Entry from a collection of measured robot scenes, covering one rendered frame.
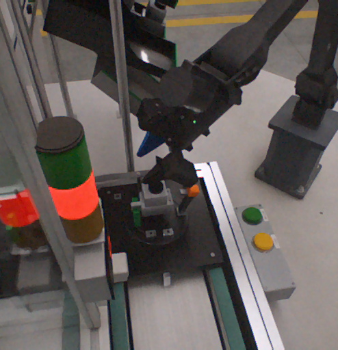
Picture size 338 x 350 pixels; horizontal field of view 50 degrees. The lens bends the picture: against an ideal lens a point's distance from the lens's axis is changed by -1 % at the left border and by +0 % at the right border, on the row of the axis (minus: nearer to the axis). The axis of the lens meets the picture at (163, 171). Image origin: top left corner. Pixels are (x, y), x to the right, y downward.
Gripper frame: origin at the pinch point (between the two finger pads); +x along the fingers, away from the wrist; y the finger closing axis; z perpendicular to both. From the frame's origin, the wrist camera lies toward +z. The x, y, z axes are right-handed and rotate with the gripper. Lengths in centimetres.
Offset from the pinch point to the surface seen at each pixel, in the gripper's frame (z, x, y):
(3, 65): 31.6, -15.6, 20.1
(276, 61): -180, 1, -206
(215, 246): -21.9, 7.6, 8.5
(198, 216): -20.7, 8.8, 0.4
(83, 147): 22.1, -11.4, 19.8
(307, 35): -215, -29, -244
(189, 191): -12.2, 3.0, 0.9
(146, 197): -4.4, 7.7, 1.9
